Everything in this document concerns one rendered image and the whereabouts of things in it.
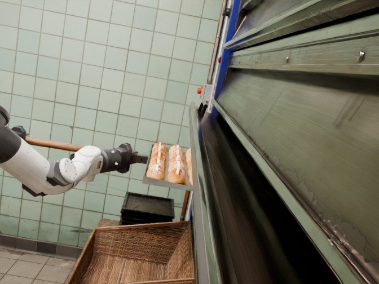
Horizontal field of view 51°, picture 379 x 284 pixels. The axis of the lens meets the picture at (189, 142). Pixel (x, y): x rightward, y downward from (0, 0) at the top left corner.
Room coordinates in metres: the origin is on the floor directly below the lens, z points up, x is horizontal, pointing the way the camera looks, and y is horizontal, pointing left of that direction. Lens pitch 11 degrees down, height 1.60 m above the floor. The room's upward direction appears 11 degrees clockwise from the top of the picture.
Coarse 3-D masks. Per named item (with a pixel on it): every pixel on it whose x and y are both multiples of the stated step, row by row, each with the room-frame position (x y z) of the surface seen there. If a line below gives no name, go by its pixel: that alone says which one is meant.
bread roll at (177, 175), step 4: (176, 168) 1.39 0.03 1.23; (180, 168) 1.39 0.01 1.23; (172, 172) 1.37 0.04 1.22; (176, 172) 1.36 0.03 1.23; (180, 172) 1.37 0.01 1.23; (168, 176) 1.37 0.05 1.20; (172, 176) 1.35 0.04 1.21; (176, 176) 1.35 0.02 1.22; (180, 176) 1.36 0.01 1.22; (184, 176) 1.38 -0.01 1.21; (168, 180) 1.37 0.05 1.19; (172, 180) 1.35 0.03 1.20; (176, 180) 1.34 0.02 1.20; (180, 180) 1.35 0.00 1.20; (184, 180) 1.38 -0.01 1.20
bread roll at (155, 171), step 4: (152, 168) 1.36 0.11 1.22; (156, 168) 1.36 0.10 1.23; (160, 168) 1.37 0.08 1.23; (148, 172) 1.36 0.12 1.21; (152, 172) 1.35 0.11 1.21; (156, 172) 1.35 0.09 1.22; (160, 172) 1.35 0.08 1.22; (148, 176) 1.35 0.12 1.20; (152, 176) 1.34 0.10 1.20; (156, 176) 1.34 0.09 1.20; (160, 176) 1.35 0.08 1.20; (164, 176) 1.38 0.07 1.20
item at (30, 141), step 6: (30, 138) 1.55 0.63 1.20; (30, 144) 1.55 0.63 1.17; (36, 144) 1.55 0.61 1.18; (42, 144) 1.55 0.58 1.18; (48, 144) 1.55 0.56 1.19; (54, 144) 1.55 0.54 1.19; (60, 144) 1.55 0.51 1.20; (66, 144) 1.56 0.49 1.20; (72, 144) 1.57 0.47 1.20; (72, 150) 1.56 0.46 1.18
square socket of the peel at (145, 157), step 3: (138, 153) 1.60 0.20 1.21; (132, 156) 1.57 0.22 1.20; (135, 156) 1.57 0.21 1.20; (138, 156) 1.57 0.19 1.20; (141, 156) 1.57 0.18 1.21; (144, 156) 1.58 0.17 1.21; (147, 156) 1.58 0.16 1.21; (132, 159) 1.57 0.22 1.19; (135, 159) 1.57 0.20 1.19; (138, 159) 1.57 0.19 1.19; (141, 159) 1.57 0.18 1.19; (144, 159) 1.58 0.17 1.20; (147, 159) 1.58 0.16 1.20; (138, 162) 1.57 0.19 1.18; (141, 162) 1.57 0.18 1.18; (144, 162) 1.58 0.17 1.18
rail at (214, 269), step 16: (192, 112) 1.51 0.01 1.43; (208, 160) 0.74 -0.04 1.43; (208, 176) 0.62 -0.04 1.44; (208, 192) 0.53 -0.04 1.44; (208, 208) 0.47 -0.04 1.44; (208, 224) 0.43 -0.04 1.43; (208, 240) 0.39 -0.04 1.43; (224, 240) 0.39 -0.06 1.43; (208, 256) 0.37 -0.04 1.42; (224, 256) 0.35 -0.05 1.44; (224, 272) 0.32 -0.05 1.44
